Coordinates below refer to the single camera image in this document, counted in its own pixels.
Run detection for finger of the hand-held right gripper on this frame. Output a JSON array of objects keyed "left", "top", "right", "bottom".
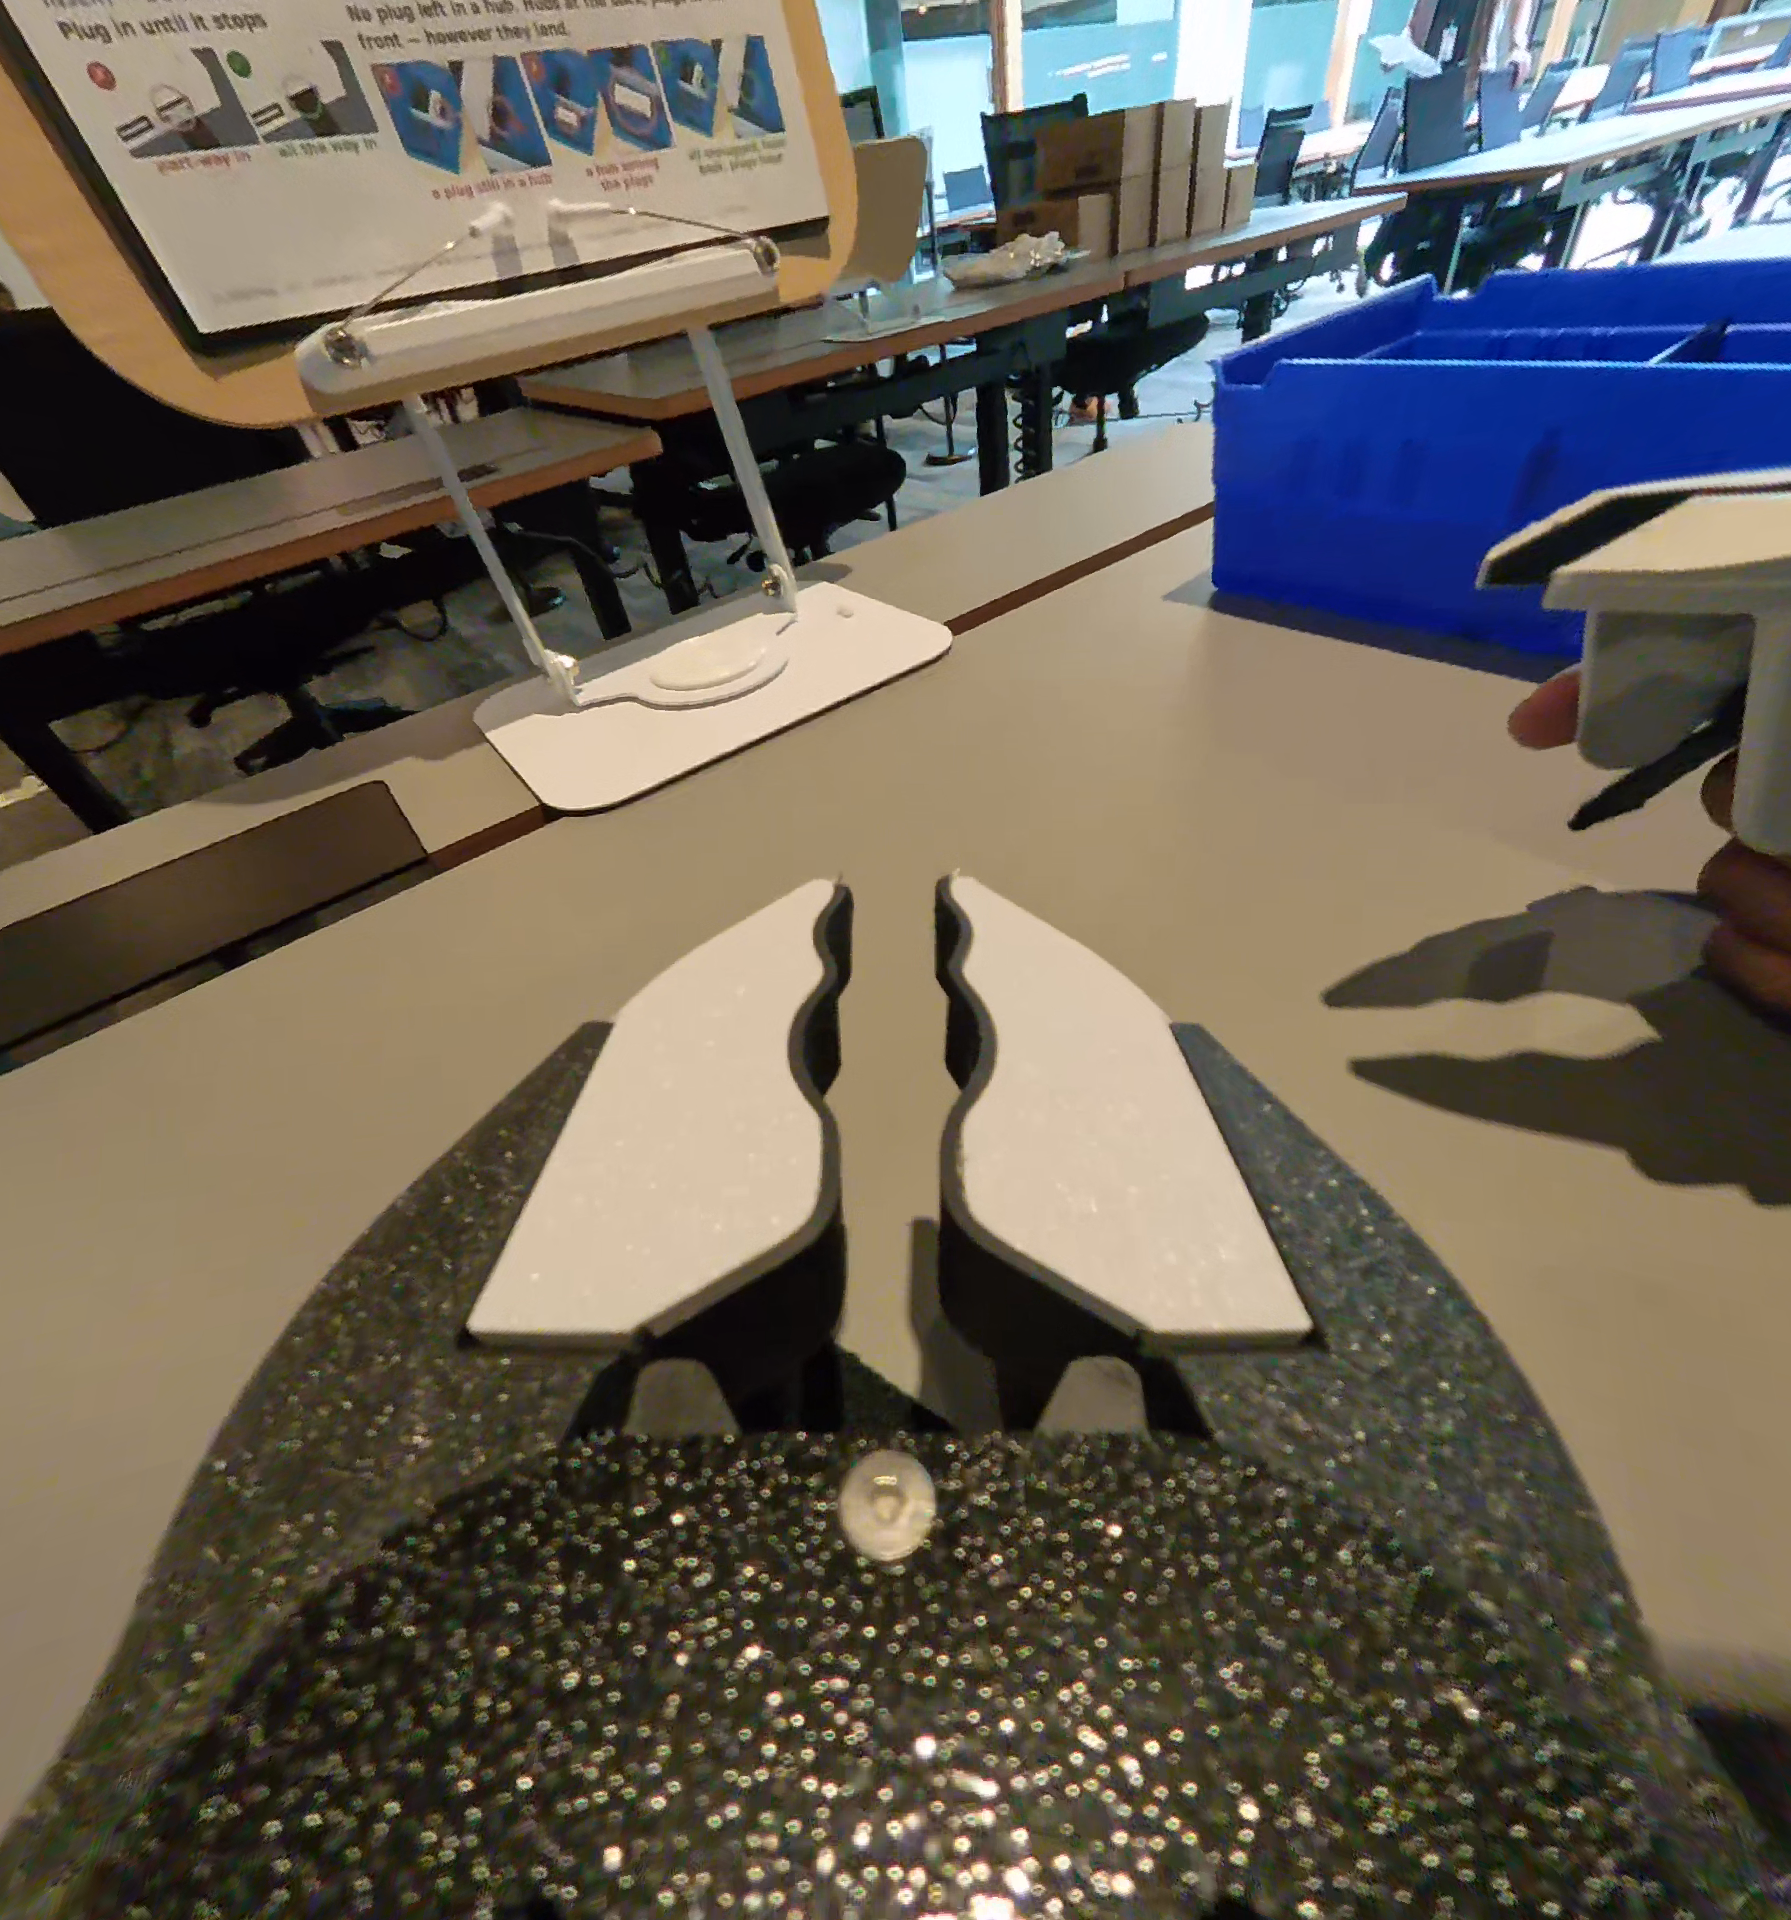
[
  {"left": 1543, "top": 503, "right": 1791, "bottom": 617},
  {"left": 1477, "top": 462, "right": 1791, "bottom": 589}
]

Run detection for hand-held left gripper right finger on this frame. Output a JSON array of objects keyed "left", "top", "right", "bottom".
[{"left": 932, "top": 873, "right": 1316, "bottom": 1434}]

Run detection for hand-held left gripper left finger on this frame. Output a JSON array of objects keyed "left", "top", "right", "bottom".
[{"left": 463, "top": 877, "right": 855, "bottom": 1434}]

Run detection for long grey desk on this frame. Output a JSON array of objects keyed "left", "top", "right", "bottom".
[{"left": 0, "top": 408, "right": 666, "bottom": 673}]

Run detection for wooden desk black legs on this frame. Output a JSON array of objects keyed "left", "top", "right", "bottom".
[{"left": 520, "top": 193, "right": 1411, "bottom": 498}]

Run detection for printed instruction sheet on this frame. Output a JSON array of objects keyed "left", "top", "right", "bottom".
[{"left": 2, "top": 0, "right": 825, "bottom": 335}]

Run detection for stack of cardboard boxes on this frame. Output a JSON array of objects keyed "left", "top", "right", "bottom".
[{"left": 1034, "top": 97, "right": 1260, "bottom": 257}]

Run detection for grey desk with chairs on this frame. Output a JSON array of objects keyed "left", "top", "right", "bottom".
[{"left": 1352, "top": 83, "right": 1791, "bottom": 204}]

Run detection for beige chair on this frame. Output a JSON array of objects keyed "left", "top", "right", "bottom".
[{"left": 834, "top": 134, "right": 940, "bottom": 325}]

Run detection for blue plastic bin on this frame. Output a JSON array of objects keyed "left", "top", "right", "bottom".
[{"left": 1210, "top": 271, "right": 1791, "bottom": 664}]

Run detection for crumpled plastic wrap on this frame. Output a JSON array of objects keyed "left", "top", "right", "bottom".
[{"left": 936, "top": 232, "right": 1094, "bottom": 293}]

